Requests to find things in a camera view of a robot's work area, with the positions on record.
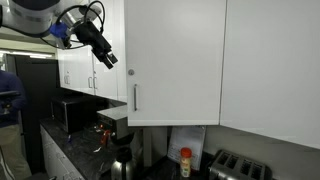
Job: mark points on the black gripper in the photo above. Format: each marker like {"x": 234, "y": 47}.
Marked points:
{"x": 88, "y": 34}

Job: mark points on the white cabinet door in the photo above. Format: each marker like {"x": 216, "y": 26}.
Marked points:
{"x": 174, "y": 54}
{"x": 271, "y": 74}

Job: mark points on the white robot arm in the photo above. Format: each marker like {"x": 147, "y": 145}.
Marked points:
{"x": 61, "y": 19}

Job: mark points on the white far upper cabinets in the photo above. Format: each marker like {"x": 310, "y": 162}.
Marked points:
{"x": 81, "y": 71}

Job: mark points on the black microwave oven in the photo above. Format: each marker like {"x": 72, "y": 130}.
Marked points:
{"x": 72, "y": 113}

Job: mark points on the steel coffee brewer machine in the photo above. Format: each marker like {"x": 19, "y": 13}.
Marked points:
{"x": 116, "y": 120}

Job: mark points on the silver thermal carafe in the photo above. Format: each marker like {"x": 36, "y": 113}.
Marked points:
{"x": 123, "y": 166}

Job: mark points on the white paper sheet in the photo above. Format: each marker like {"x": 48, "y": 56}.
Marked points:
{"x": 191, "y": 137}

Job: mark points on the white lower drawers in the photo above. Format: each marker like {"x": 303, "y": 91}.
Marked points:
{"x": 57, "y": 163}

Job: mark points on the orange lid spice bottle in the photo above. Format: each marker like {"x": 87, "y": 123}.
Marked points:
{"x": 185, "y": 162}

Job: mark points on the person in blue shirt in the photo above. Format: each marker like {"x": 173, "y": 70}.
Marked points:
{"x": 10, "y": 136}

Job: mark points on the silver four slot toaster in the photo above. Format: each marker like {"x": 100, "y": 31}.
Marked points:
{"x": 231, "y": 166}

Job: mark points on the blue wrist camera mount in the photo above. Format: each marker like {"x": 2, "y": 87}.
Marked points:
{"x": 59, "y": 30}

